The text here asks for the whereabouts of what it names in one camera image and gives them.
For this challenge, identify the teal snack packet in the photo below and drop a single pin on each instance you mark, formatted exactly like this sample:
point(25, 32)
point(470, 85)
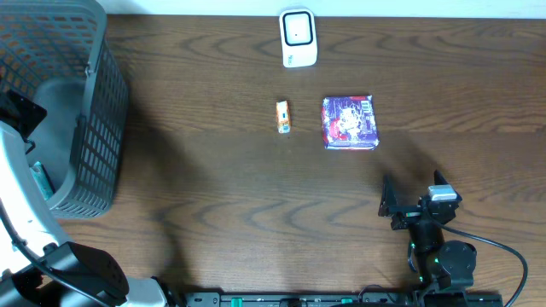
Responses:
point(41, 178)

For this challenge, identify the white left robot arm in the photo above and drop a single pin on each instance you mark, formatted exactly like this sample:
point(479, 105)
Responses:
point(40, 264)

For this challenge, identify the purple pad package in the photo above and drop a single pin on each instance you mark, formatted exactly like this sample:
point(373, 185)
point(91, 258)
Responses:
point(348, 123)

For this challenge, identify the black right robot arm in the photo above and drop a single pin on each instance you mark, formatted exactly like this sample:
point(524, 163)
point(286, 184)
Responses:
point(443, 265)

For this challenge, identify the dark grey plastic basket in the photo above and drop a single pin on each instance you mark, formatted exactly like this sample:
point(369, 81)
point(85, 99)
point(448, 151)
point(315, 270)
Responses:
point(55, 54)

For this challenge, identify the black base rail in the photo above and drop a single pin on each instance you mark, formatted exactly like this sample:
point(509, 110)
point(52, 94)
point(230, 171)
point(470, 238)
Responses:
point(374, 298)

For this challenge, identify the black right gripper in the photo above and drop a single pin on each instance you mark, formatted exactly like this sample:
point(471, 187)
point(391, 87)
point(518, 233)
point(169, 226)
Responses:
point(411, 215)

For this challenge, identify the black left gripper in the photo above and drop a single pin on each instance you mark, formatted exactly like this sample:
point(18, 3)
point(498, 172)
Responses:
point(21, 112)

